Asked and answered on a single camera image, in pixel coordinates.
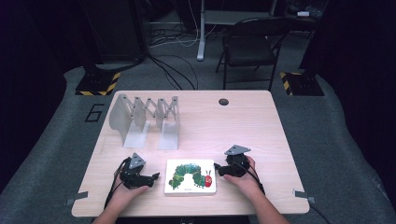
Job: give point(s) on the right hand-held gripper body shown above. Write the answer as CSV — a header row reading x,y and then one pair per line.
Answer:
x,y
238,165

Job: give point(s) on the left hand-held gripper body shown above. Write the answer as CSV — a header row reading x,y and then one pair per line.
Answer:
x,y
132,177

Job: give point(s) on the white caterpillar picture book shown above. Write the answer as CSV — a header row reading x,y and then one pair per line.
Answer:
x,y
190,179

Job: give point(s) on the person's left hand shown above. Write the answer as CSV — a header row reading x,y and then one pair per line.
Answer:
x,y
124,196

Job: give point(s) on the person's right hand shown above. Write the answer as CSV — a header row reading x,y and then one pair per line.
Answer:
x,y
249,183

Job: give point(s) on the grey expandable metal book rack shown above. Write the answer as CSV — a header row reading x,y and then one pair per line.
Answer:
x,y
138,124

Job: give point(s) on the black stand base yellow stripes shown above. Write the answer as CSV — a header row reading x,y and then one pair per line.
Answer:
x,y
302,84
98,83

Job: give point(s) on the black folding chair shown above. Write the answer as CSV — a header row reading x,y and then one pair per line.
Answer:
x,y
250,49

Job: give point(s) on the white desk leg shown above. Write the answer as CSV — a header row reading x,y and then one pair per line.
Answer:
x,y
201,34

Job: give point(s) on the dark cabinet panel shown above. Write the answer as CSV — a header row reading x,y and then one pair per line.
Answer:
x,y
115,31

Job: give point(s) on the grey desk shelf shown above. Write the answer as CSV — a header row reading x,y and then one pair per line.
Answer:
x,y
236,17

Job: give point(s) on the small white device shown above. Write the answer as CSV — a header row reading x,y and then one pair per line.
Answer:
x,y
303,13

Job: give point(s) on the grey table edge bracket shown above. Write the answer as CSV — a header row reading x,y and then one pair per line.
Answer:
x,y
304,196
77,198

